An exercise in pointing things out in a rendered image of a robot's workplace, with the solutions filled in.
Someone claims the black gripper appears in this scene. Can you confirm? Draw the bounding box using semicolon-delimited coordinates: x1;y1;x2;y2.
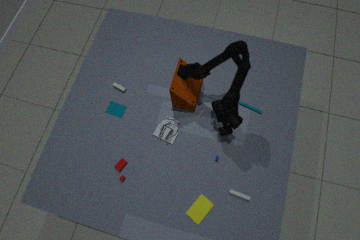
211;100;233;136

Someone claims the teal flat rectangular plate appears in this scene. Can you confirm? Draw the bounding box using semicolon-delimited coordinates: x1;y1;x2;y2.
106;101;127;118

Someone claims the grey flat bar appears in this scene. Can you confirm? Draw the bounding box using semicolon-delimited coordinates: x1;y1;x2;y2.
229;189;251;201

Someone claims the small white block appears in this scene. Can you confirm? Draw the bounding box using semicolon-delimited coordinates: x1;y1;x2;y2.
112;82;127;92

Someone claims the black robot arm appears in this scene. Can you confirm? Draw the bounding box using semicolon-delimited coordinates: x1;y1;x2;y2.
177;41;250;129

